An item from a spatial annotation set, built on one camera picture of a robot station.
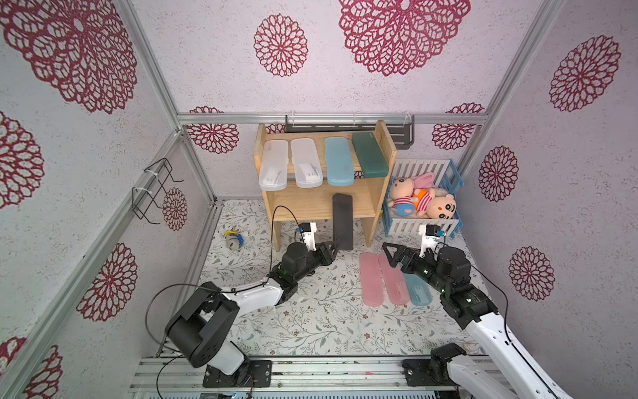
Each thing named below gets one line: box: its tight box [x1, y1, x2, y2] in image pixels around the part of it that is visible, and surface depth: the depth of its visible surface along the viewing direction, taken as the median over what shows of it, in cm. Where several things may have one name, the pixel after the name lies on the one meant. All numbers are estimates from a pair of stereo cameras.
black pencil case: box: [332, 192, 354, 251], surface depth 86 cm
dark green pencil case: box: [352, 132, 390, 179], surface depth 74 cm
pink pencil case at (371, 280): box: [359, 251, 384, 307], surface depth 94 cm
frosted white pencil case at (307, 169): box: [290, 137, 324, 189], surface depth 70 cm
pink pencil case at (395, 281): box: [377, 251, 411, 306], surface depth 91 cm
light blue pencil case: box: [323, 136, 355, 187], surface depth 72 cm
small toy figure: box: [224, 230, 245, 252], surface depth 102 cm
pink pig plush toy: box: [388, 172, 437, 217], surface depth 108 cm
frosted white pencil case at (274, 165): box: [258, 139, 290, 192], surface depth 69 cm
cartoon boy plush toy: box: [411, 187, 457, 221], surface depth 104 cm
